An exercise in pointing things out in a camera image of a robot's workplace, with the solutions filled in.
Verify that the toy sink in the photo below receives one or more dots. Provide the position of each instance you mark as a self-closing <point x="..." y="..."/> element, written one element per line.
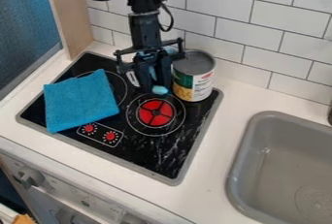
<point x="281" y="173"/>

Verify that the blue cloth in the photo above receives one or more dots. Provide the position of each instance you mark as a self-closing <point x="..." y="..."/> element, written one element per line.
<point x="80" y="100"/>

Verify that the can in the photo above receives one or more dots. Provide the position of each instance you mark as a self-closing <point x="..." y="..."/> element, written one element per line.
<point x="194" y="79"/>

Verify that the toy stove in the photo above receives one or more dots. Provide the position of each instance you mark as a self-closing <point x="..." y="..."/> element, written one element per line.
<point x="155" y="150"/>

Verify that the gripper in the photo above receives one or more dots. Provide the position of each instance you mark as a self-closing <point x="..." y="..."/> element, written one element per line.
<point x="144" y="30"/>

